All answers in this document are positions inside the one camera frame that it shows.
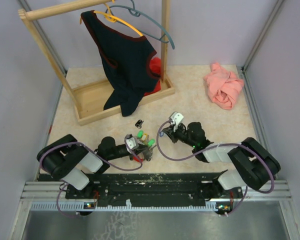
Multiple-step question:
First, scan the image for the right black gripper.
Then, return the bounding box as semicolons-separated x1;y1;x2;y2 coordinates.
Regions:
163;122;196;148

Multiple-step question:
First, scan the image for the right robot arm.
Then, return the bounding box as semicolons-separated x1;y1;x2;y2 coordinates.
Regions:
157;121;281;198

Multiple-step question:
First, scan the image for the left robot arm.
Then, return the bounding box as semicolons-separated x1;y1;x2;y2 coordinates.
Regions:
36;134;149;199

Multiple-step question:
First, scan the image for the green key tag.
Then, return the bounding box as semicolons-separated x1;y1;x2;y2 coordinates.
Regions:
147;139;155;147
137;130;144;138

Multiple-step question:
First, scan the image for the yellow key tag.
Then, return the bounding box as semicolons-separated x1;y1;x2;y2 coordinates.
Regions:
142;134;149;140

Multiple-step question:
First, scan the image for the pink cloth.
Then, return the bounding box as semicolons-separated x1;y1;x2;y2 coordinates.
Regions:
203;62;244;110

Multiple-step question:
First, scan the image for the wooden clothes rack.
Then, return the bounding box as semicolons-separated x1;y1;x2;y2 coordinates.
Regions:
18;0;175;126

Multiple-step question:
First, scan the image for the red cloth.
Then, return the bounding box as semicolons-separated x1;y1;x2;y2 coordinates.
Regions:
144;57;161;96

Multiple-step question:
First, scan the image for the dark navy tank top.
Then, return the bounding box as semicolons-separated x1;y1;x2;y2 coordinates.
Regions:
80;10;160;117

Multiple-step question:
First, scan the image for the grey-blue hanger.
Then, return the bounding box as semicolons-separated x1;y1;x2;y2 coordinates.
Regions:
105;0;175;50

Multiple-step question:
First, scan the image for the yellow hanger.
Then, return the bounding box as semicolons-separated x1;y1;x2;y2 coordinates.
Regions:
93;3;144;37

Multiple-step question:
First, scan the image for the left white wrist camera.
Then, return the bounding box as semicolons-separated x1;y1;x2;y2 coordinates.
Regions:
124;134;139;153

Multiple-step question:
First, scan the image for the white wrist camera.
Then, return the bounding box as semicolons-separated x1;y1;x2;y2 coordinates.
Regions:
124;134;139;153
168;111;184;132

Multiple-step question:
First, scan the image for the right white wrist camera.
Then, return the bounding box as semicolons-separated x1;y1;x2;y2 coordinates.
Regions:
168;111;184;132

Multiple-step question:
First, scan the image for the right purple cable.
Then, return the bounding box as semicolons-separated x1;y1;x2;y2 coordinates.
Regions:
156;119;276;217

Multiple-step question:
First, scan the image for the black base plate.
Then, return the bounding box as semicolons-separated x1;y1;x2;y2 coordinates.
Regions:
37;171;243;208

